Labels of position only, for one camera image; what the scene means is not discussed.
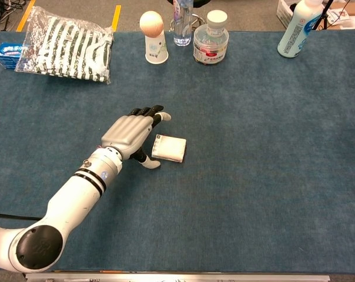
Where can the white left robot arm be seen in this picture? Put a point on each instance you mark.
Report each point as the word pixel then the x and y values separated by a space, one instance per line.
pixel 74 194

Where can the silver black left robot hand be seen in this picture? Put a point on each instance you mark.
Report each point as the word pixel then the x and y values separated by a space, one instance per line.
pixel 126 132

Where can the blue cookie box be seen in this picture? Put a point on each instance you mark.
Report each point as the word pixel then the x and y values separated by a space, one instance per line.
pixel 6 55

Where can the white printed paper packet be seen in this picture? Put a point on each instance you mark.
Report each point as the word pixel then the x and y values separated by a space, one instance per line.
pixel 336 16

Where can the bagged green striped shirt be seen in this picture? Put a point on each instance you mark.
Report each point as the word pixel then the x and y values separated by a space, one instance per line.
pixel 66 50

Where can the blue felt table cloth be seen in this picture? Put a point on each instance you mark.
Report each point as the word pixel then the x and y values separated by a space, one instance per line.
pixel 254 176

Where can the yellow floor tape strip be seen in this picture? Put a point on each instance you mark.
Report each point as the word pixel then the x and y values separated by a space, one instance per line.
pixel 26 14
pixel 116 17

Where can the upturned white paper cup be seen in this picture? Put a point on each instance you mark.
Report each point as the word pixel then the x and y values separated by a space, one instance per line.
pixel 156 50

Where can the wooden ball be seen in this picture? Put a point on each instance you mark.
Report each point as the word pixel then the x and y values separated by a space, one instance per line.
pixel 151 23

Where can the aluminium table rail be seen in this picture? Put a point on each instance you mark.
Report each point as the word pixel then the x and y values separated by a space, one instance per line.
pixel 195 278

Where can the clear jar with white lid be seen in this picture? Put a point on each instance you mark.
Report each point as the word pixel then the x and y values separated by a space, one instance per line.
pixel 210 44

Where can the black tripod leg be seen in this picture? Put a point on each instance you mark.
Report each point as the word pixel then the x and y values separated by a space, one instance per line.
pixel 321 16

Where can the small white box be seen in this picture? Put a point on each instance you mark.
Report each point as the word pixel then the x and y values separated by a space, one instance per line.
pixel 170 147

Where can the white plastic basket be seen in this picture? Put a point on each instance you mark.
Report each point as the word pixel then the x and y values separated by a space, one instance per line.
pixel 284 13

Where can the white bottle with blue label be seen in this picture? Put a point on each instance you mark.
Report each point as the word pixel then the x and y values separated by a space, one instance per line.
pixel 295 32

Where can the clear water bottle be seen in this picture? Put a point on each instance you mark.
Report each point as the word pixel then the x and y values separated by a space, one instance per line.
pixel 182 28

